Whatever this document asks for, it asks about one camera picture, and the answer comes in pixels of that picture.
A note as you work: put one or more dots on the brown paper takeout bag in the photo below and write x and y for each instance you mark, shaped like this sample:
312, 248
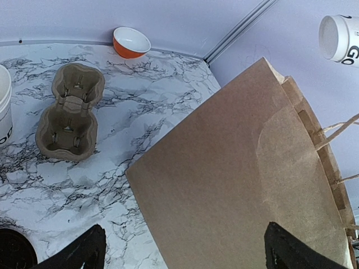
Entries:
250, 155

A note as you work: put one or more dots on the orange white bowl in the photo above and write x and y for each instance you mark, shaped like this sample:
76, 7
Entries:
129, 43

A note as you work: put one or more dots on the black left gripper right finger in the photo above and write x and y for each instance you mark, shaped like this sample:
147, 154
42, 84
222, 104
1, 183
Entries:
284, 250

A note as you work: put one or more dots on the right rear aluminium post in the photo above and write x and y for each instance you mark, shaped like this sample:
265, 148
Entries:
244, 25

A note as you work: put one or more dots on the brown cardboard cup carrier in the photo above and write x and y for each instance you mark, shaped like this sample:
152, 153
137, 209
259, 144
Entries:
68, 129

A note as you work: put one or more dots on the white paper cups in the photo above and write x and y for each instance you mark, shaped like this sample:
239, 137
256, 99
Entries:
6, 123

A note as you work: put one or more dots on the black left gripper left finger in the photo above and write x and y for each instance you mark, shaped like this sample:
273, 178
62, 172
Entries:
86, 251

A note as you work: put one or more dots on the black plastic cup lid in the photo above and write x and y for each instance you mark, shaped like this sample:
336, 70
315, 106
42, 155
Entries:
16, 251

